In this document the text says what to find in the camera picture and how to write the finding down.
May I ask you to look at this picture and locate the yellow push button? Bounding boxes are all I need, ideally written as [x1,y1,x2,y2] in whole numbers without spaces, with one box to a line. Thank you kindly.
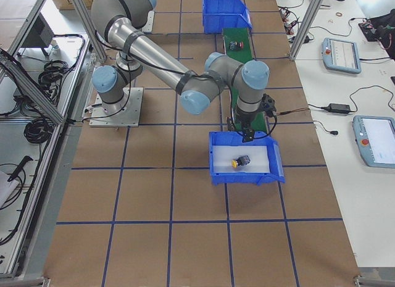
[231,155,251,168]

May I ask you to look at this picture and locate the blue destination bin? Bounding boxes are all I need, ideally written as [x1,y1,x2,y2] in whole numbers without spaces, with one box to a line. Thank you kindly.
[209,131,285,185]

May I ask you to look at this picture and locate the green conveyor belt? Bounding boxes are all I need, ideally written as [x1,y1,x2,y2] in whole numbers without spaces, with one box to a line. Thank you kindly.
[222,28,267,133]

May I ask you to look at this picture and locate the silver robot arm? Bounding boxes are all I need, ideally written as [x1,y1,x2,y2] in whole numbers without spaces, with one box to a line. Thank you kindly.
[91,0,270,142]

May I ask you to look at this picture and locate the teach pendant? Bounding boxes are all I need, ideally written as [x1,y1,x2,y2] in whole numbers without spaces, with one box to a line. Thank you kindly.
[352,115,394,168]
[322,38,362,74]

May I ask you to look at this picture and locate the lower teach pendant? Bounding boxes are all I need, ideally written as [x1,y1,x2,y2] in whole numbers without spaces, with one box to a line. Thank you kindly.
[352,115,394,168]

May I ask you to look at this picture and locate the blue source bin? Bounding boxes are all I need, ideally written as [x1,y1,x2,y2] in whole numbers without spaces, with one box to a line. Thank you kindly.
[202,0,252,34]

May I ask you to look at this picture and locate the red push button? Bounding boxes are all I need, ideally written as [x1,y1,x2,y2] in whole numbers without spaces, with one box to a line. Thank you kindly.
[229,41,244,51]

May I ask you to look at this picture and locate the black power adapter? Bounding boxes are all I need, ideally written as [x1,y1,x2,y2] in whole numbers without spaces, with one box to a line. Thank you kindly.
[326,103,351,114]

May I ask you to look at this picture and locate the white foam pad destination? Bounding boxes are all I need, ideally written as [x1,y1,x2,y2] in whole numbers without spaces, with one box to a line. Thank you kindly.
[211,146,270,173]

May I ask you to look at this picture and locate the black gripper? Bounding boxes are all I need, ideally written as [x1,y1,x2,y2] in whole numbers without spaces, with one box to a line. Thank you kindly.
[236,109,256,143]

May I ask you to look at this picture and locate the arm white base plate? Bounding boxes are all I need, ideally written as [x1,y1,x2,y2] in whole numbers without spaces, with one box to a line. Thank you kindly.
[89,87,144,127]
[141,10,155,34]

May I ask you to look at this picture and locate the upper teach pendant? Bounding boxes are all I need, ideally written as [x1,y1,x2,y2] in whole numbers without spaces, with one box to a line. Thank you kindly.
[322,38,362,74]

